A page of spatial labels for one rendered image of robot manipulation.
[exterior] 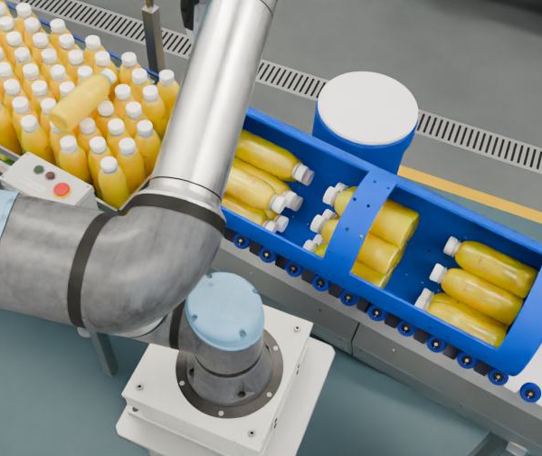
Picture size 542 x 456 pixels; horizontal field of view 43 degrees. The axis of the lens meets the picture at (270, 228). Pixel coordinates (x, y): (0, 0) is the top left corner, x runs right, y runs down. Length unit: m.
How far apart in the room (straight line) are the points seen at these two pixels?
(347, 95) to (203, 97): 1.28
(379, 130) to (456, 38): 2.09
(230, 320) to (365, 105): 1.05
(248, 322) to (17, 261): 0.45
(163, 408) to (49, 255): 0.61
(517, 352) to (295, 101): 2.18
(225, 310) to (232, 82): 0.42
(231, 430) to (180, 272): 0.59
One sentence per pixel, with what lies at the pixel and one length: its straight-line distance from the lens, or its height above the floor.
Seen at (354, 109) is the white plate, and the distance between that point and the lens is 1.94.
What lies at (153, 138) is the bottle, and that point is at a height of 1.07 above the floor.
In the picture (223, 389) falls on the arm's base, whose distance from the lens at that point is 1.18.
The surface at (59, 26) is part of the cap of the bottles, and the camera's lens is 2.10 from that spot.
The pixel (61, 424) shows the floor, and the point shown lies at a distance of 2.60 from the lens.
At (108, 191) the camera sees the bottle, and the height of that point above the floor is 1.03.
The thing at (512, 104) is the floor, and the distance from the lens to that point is 3.67.
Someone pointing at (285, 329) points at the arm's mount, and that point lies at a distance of 1.28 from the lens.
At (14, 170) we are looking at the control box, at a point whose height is 1.10.
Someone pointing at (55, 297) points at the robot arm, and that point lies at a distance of 0.67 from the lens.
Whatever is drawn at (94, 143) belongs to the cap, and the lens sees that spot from 1.76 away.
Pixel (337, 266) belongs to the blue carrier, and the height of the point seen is 1.12.
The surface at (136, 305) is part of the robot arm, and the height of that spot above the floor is 1.82.
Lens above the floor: 2.39
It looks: 55 degrees down
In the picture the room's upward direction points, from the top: 5 degrees clockwise
